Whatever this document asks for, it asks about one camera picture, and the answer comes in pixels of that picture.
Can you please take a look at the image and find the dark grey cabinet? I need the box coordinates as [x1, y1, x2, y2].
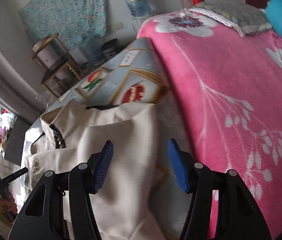
[3, 117, 30, 166]

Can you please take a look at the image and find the grey lace pillow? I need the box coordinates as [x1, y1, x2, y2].
[189, 2, 273, 37]

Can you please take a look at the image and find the cream beige coat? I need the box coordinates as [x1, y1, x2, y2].
[25, 100, 164, 239]

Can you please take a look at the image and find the white wall socket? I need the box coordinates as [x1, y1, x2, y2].
[109, 22, 124, 33]

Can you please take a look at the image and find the black rice cooker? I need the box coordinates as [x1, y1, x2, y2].
[101, 38, 123, 61]

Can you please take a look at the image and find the pink floral blanket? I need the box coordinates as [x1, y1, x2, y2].
[138, 11, 282, 238]

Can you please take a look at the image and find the teal floral hanging cloth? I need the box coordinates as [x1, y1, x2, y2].
[18, 0, 109, 50]

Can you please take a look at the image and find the wooden chair dark seat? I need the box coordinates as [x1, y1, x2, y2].
[31, 33, 84, 99]

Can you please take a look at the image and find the grey window curtain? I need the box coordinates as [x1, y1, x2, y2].
[0, 51, 42, 124]

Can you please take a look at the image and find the green white sleeve forearm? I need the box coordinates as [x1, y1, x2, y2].
[0, 212, 13, 234]

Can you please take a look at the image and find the blue patterned tablecloth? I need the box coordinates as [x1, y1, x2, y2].
[23, 38, 190, 239]

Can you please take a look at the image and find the left hand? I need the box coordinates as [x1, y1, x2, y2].
[0, 192, 18, 220]

